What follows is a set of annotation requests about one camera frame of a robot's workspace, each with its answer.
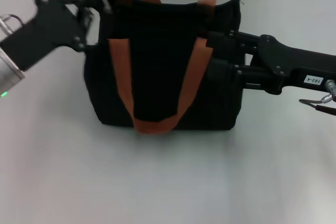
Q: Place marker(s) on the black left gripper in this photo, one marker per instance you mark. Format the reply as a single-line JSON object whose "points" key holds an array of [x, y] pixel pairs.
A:
{"points": [[47, 30]]}

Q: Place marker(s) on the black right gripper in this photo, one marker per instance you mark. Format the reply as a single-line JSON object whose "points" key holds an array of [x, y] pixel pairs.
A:
{"points": [[302, 64]]}

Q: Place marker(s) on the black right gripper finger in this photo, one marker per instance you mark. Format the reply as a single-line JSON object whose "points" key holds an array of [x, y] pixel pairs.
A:
{"points": [[218, 40]]}

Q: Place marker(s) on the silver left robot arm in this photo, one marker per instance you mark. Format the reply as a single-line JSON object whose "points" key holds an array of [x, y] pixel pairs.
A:
{"points": [[8, 77]]}

